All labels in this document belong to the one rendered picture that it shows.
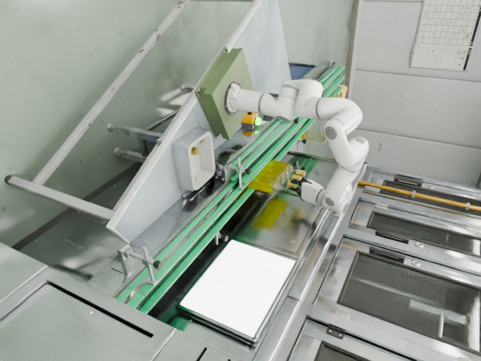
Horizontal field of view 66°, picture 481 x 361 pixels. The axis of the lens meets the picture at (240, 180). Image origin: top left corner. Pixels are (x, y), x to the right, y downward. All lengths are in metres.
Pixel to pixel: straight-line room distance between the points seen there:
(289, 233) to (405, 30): 6.01
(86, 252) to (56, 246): 0.17
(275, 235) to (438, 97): 6.20
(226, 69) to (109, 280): 0.99
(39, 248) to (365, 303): 1.47
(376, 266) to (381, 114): 6.30
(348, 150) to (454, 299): 0.72
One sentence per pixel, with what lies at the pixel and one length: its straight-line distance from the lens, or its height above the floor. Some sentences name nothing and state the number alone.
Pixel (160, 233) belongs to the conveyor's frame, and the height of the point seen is 0.83.
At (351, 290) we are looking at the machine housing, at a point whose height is 1.55.
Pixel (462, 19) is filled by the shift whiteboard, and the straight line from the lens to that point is 7.31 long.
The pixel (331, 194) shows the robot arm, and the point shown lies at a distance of 1.59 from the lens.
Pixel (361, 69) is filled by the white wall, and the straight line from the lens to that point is 7.66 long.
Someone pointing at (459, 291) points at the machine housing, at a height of 1.92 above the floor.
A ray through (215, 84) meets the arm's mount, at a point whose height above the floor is 0.83.
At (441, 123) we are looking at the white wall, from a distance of 7.82.
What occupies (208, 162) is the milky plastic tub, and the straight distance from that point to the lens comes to 1.71.
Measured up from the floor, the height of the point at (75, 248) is 0.34.
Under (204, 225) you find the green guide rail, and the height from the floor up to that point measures 0.95.
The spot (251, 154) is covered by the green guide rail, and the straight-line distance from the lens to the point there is 1.84.
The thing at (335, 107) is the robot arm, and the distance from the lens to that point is 1.48.
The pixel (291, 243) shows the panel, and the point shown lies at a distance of 1.70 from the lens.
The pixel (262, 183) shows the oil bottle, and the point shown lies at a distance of 1.81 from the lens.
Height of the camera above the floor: 1.68
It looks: 25 degrees down
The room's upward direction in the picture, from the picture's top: 104 degrees clockwise
